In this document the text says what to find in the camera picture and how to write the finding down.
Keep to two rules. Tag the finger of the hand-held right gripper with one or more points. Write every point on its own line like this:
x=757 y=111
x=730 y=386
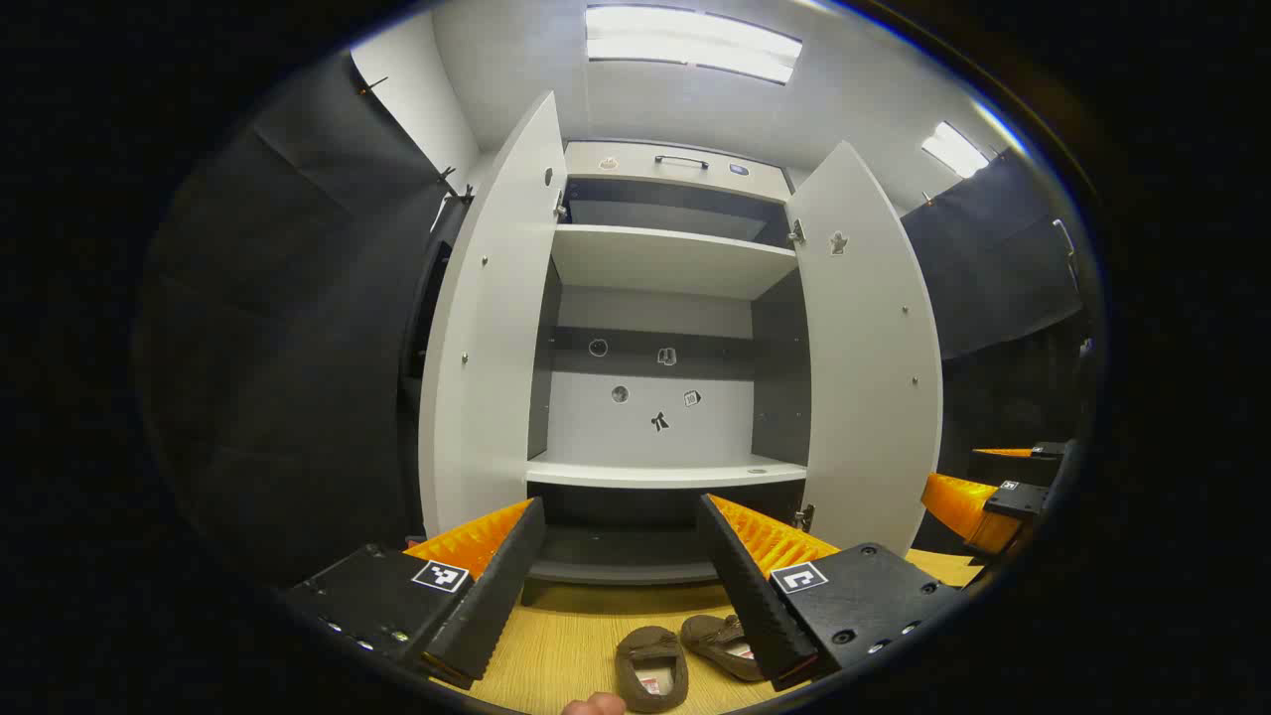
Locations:
x=1048 y=450
x=958 y=504

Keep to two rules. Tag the small ceiling light panel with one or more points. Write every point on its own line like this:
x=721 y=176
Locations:
x=953 y=149

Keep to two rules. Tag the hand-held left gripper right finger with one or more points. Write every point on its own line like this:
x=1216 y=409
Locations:
x=755 y=606

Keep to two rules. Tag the grey cabinet bottom shelf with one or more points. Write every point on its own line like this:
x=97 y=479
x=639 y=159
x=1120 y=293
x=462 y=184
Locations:
x=616 y=556

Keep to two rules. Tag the white shoe cabinet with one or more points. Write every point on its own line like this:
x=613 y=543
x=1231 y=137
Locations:
x=645 y=417

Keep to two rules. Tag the black backdrop cloth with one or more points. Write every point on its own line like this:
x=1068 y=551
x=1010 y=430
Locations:
x=278 y=328

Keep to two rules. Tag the large ceiling light panel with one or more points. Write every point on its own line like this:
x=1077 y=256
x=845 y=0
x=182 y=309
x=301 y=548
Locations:
x=695 y=42

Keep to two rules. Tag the brown fuzzy shoe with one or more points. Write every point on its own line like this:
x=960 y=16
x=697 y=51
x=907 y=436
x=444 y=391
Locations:
x=650 y=660
x=717 y=641

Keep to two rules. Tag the white cabinet door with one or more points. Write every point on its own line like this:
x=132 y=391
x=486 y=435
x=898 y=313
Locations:
x=496 y=328
x=869 y=367

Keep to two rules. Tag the white cabinet shelf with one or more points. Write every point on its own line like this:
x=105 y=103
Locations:
x=665 y=260
x=645 y=475

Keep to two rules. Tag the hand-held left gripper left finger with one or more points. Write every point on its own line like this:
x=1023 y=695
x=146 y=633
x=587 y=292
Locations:
x=487 y=606

